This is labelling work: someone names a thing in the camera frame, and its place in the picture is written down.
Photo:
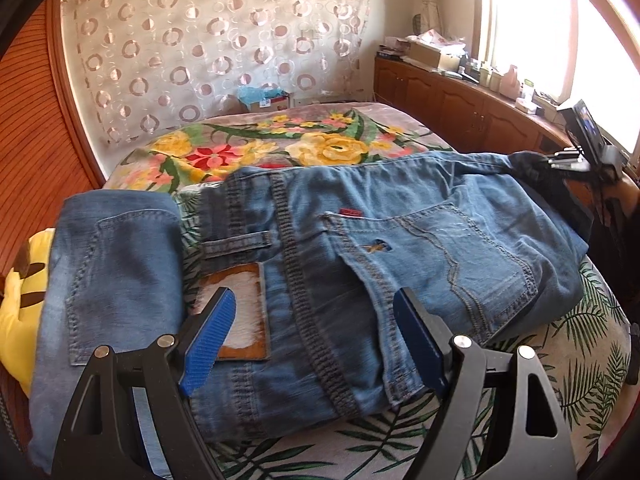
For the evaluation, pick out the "folded blue jeans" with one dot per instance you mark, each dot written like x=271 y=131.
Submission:
x=115 y=270

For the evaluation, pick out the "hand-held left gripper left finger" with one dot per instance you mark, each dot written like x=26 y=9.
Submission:
x=210 y=345

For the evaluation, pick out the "light blue cloth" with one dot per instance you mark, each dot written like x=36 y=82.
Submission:
x=255 y=94

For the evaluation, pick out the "circle patterned curtain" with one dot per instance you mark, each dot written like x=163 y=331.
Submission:
x=200 y=35

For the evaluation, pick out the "wooden headboard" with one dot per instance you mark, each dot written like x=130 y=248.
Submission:
x=40 y=160

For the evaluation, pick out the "floral blanket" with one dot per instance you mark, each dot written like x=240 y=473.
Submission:
x=320 y=145

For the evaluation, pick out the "small cardboard box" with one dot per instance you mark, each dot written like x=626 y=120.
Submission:
x=272 y=104

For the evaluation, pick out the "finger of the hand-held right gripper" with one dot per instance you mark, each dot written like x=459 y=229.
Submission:
x=560 y=165

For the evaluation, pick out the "palm leaf bed sheet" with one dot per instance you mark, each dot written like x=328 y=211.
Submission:
x=575 y=350

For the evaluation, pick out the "wooden cabinet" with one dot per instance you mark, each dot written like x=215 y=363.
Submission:
x=450 y=95

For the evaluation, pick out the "blue denim jeans pants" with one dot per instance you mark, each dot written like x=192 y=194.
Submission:
x=350 y=260

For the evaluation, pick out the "window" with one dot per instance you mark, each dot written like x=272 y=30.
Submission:
x=530 y=10

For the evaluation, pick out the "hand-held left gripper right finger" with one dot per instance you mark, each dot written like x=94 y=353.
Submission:
x=415 y=340

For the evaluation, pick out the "pink bottle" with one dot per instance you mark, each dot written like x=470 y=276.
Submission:
x=510 y=82

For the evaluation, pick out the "yellow plush toy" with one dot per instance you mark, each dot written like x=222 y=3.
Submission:
x=20 y=320

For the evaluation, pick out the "beige cardboard box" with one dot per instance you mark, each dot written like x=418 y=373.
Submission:
x=430 y=57

